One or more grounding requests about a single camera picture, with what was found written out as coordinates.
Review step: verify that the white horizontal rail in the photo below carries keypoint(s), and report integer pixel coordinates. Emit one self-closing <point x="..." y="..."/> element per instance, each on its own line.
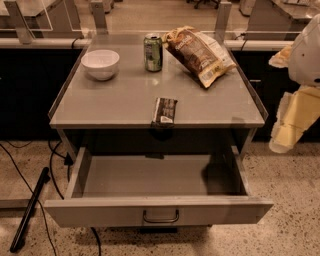
<point x="59" y="43"/>

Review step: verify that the black bar on floor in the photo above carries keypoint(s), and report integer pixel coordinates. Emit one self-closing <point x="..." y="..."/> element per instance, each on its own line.
<point x="18" y="240"/>

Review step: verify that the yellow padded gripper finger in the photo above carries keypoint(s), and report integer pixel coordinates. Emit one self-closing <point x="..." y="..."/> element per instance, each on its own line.
<point x="281" y="58"/>
<point x="297" y="112"/>

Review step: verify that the open grey top drawer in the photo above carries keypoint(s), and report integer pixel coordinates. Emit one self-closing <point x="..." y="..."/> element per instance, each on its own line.
<point x="113" y="191"/>

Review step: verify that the white ceramic bowl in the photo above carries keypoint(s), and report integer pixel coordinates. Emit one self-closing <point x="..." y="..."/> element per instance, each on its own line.
<point x="101" y="64"/>

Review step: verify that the dark rxbar chocolate bar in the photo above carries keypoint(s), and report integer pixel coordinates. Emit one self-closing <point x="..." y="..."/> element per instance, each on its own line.
<point x="164" y="113"/>

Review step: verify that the black drawer handle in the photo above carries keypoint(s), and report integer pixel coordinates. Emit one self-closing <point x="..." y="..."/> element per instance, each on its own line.
<point x="154" y="218"/>

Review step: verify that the grey cabinet with top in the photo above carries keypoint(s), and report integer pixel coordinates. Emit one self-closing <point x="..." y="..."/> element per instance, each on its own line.
<point x="128" y="99"/>

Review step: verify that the brown chip bag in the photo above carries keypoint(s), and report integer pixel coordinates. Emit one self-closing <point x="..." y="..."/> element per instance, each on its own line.
<point x="201" y="54"/>

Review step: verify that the green soda can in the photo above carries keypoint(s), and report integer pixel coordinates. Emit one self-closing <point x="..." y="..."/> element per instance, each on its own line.
<point x="153" y="52"/>

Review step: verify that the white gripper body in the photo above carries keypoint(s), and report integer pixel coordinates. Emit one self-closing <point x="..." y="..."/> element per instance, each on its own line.
<point x="306" y="60"/>

